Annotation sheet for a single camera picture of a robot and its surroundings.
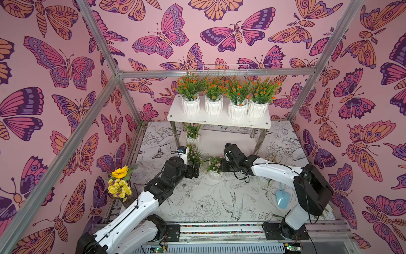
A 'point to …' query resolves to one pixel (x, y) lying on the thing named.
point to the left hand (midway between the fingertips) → (193, 160)
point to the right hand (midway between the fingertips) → (221, 163)
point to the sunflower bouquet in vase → (119, 184)
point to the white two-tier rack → (219, 133)
